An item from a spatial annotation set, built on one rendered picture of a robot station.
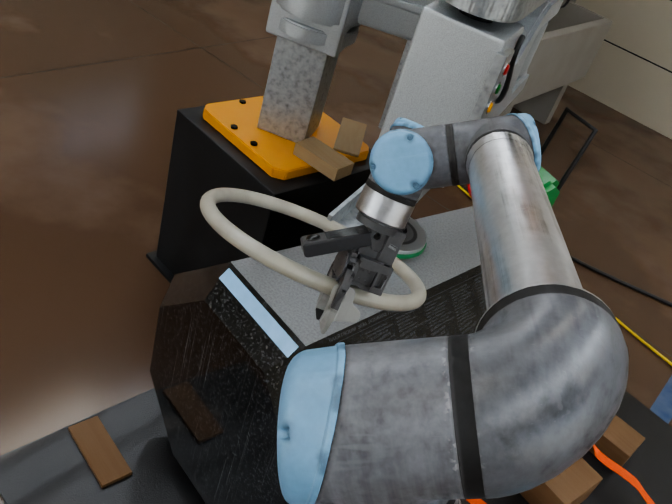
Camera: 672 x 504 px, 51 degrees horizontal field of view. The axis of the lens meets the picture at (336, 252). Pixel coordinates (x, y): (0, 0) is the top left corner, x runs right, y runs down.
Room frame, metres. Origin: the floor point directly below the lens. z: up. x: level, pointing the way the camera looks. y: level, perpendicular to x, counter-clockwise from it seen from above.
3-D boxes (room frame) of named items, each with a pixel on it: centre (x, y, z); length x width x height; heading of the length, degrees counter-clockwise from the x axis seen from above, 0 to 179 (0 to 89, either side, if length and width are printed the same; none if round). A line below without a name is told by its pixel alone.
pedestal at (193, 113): (2.40, 0.32, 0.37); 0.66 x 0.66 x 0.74; 54
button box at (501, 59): (1.68, -0.23, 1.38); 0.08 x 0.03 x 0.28; 164
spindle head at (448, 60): (1.86, -0.16, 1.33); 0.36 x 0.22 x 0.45; 164
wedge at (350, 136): (2.45, 0.09, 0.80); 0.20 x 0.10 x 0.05; 3
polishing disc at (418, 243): (1.78, -0.14, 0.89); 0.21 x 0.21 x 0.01
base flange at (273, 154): (2.40, 0.32, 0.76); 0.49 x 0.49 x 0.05; 54
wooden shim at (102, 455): (1.33, 0.52, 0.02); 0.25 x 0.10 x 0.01; 51
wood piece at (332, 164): (2.22, 0.15, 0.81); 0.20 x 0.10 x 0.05; 62
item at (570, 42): (5.12, -0.82, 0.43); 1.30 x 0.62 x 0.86; 151
